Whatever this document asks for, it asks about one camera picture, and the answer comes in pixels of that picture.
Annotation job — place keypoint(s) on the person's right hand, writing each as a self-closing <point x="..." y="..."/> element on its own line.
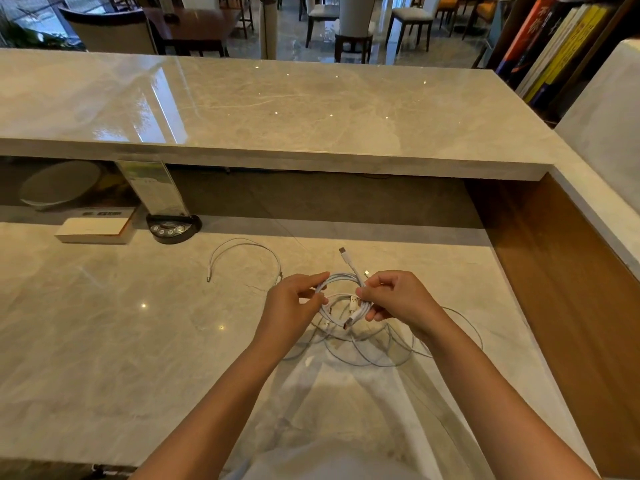
<point x="405" y="299"/>

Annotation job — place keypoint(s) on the person's left hand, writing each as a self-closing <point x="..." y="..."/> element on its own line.
<point x="282" y="314"/>

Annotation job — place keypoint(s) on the person's right thumb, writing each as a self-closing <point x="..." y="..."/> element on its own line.
<point x="376" y="313"/>

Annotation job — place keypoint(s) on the person's left thumb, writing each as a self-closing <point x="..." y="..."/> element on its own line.
<point x="316" y="302"/>

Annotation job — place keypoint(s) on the person's right forearm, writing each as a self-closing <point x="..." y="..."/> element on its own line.
<point x="490" y="404"/>

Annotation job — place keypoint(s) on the person's left forearm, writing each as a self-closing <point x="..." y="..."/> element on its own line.
<point x="215" y="414"/>

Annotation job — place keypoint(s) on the person's white shirt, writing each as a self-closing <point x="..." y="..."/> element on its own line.
<point x="325" y="462"/>

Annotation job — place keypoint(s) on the black round button device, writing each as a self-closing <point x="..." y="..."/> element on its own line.
<point x="172" y="228"/>

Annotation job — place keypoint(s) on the clear acrylic sign stand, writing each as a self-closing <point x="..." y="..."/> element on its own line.
<point x="152" y="187"/>

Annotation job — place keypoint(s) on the white cardboard box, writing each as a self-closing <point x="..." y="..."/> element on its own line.
<point x="95" y="228"/>

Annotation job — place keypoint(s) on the tall white back chair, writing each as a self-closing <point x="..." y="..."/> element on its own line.
<point x="355" y="24"/>

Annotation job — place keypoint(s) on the grey round plate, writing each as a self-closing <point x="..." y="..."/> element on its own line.
<point x="60" y="183"/>

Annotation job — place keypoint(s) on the grey seat dining chair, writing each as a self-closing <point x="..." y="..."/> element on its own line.
<point x="322" y="14"/>
<point x="412" y="17"/>

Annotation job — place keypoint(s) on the dark wooden dining table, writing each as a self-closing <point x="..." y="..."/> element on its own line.
<point x="192" y="27"/>

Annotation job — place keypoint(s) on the red book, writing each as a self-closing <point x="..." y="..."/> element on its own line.
<point x="525" y="34"/>

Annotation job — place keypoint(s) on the white book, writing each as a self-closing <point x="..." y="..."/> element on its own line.
<point x="555" y="52"/>

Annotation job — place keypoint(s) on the orange seat chair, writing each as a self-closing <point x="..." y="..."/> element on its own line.
<point x="447" y="3"/>
<point x="484" y="12"/>

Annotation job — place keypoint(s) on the black book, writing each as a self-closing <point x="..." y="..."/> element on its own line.
<point x="545" y="39"/>

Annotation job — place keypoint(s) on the dark wooden bookshelf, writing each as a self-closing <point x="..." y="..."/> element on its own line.
<point x="600" y="79"/>

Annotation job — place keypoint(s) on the yellow book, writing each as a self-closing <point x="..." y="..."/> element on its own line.
<point x="575" y="49"/>

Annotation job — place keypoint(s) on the beige armchair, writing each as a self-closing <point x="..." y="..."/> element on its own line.
<point x="110" y="32"/>

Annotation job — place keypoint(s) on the white square post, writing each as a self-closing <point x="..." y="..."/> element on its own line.
<point x="268" y="27"/>

